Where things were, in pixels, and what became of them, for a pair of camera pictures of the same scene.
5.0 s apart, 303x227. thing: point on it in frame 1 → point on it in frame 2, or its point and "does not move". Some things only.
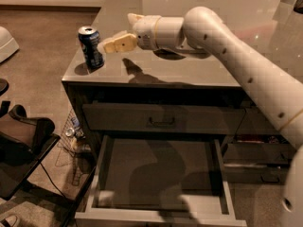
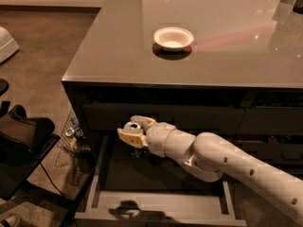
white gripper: [146, 31] → [156, 136]
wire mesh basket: [73, 148] does not move
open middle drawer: [158, 182] does not move
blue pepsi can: [90, 38] → [136, 152]
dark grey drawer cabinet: [172, 130] does not move
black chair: [25, 143] does not move
